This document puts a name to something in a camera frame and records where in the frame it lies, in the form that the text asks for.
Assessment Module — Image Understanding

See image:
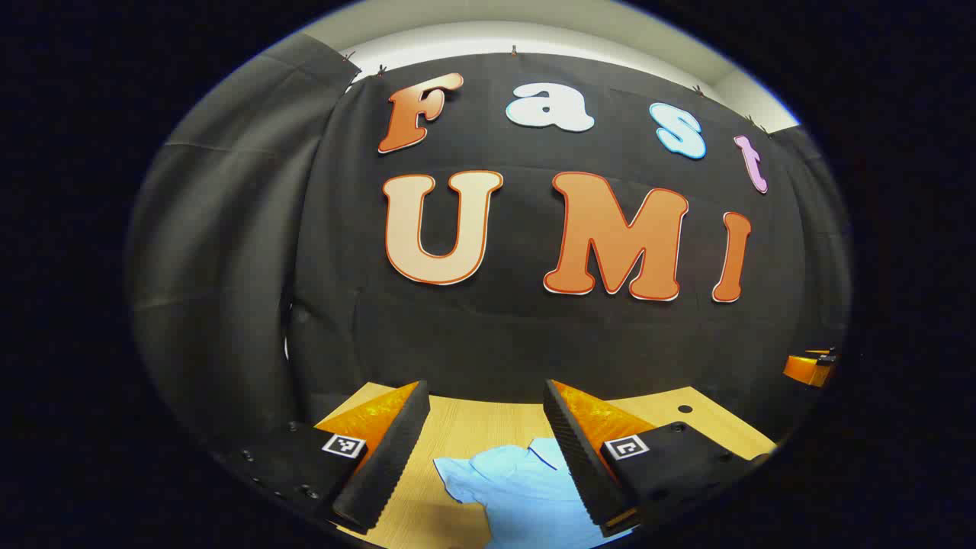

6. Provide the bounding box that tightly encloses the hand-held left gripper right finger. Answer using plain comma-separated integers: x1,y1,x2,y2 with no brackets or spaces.
543,379,772,538

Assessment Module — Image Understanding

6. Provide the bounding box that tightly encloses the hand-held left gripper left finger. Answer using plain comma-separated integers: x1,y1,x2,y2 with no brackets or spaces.
221,380,432,534

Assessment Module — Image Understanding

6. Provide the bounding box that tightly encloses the light blue T-shirt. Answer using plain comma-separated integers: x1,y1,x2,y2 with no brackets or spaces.
433,437,634,549

